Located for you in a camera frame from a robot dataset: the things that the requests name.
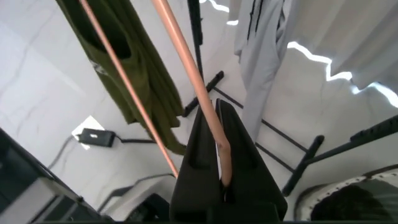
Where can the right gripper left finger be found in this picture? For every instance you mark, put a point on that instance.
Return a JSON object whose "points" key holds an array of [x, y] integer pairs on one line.
{"points": [[192, 186]]}

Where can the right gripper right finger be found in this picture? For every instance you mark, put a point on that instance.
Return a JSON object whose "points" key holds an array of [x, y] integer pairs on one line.
{"points": [[255, 186]]}

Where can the pink clothes hanger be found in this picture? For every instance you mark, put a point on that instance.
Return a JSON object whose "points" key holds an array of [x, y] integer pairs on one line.
{"points": [[186, 56]]}

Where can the green garment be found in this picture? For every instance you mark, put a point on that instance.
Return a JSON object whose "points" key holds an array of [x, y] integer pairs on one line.
{"points": [[140, 62]]}

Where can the black clothes rack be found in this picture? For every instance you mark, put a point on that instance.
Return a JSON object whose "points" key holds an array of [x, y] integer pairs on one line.
{"points": [[303, 165]]}

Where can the white laundry basket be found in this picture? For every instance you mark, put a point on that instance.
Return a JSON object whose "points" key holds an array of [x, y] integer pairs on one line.
{"points": [[373, 186]]}

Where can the white curtain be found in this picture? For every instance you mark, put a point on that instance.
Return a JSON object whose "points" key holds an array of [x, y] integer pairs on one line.
{"points": [[357, 31]]}

